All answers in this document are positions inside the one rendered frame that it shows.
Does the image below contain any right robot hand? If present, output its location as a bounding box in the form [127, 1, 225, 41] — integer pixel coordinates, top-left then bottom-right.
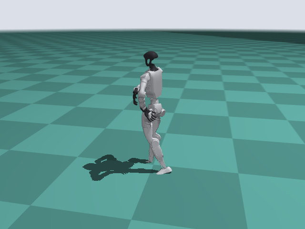
[133, 88, 138, 105]

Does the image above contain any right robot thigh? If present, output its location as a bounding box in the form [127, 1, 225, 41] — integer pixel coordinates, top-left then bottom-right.
[152, 108, 166, 141]

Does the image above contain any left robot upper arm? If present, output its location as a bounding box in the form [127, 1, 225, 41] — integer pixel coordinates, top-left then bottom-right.
[138, 73, 150, 98]

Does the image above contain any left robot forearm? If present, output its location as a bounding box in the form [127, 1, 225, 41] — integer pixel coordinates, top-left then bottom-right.
[138, 93, 146, 110]

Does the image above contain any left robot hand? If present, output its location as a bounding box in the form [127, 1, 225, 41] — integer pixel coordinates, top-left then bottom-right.
[140, 107, 157, 122]

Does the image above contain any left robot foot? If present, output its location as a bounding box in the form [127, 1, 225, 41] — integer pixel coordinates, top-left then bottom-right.
[156, 167, 172, 175]

